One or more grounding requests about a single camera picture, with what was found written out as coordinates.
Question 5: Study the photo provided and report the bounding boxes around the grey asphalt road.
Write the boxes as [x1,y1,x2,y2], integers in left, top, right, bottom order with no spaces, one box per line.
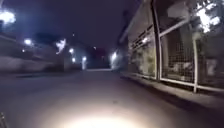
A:
[0,68,224,128]

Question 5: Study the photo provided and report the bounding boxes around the row of street lamps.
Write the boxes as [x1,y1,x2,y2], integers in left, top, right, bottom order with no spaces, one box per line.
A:
[0,9,88,64]

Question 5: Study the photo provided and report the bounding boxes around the raised concrete kerb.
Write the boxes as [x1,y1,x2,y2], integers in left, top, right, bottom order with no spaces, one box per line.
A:
[120,72,224,113]

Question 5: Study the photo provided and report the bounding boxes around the wire mesh fence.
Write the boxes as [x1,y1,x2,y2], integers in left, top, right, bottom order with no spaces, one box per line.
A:
[118,0,224,94]

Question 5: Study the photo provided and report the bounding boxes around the low pale wall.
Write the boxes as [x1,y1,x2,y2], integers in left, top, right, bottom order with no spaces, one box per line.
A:
[0,34,84,75]

